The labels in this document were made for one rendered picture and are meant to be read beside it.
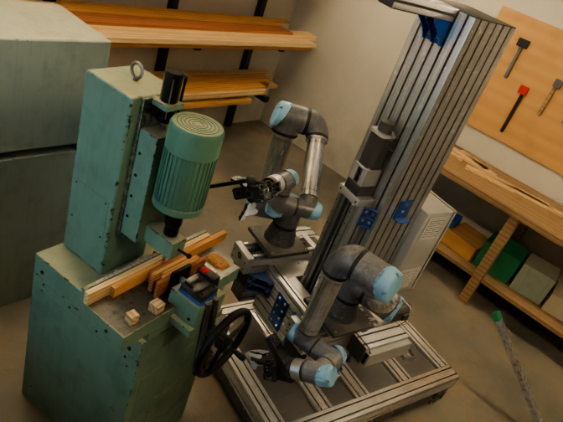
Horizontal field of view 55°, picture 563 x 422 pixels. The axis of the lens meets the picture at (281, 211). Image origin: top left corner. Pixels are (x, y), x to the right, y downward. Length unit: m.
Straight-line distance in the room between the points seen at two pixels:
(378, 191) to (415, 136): 0.29
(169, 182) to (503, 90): 3.35
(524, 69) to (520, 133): 0.48
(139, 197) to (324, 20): 3.85
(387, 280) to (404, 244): 0.81
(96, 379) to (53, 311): 0.31
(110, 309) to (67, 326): 0.38
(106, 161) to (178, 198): 0.29
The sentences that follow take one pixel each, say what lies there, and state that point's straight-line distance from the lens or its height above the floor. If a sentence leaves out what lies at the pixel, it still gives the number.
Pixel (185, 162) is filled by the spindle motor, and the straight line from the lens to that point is 1.70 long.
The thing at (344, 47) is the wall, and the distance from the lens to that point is 5.31.
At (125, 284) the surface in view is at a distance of 1.91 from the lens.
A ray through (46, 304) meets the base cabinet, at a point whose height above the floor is 0.61.
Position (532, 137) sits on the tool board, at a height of 1.19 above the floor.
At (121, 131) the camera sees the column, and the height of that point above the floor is 1.39.
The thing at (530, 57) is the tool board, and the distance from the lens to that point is 4.57.
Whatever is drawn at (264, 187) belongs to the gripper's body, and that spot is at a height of 1.30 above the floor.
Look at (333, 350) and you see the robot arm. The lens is 1.98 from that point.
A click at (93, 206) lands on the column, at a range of 2.03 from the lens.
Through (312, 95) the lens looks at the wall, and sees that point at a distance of 5.54.
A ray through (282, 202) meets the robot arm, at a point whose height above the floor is 1.19.
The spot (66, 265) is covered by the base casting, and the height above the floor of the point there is 0.80.
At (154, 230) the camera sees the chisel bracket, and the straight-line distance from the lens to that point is 1.95.
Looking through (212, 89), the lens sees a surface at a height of 0.63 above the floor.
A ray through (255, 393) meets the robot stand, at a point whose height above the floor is 0.23.
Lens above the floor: 2.20
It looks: 30 degrees down
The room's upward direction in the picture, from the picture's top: 20 degrees clockwise
